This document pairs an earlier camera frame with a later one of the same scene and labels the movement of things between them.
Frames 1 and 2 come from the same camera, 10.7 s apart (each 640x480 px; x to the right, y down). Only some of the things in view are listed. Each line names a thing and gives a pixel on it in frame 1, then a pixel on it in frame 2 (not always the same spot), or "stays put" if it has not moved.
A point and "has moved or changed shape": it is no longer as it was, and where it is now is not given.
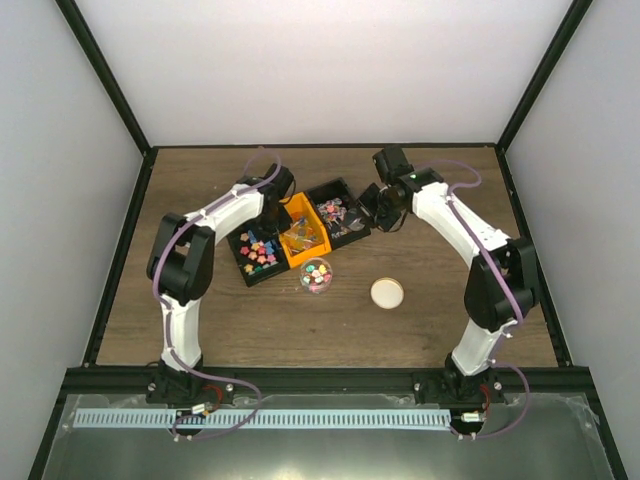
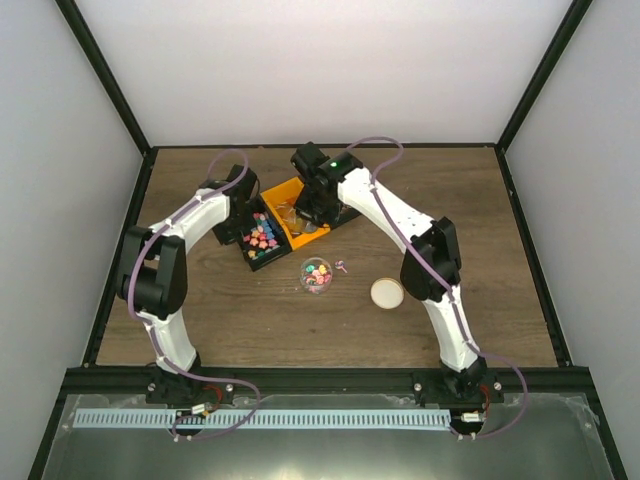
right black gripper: (364, 203) to (302, 209)
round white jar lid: (387, 293) stays put
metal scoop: (356, 225) to (309, 226)
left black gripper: (284, 222) to (224, 238)
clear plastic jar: (316, 275) stays put
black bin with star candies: (258, 255) has moved or changed shape
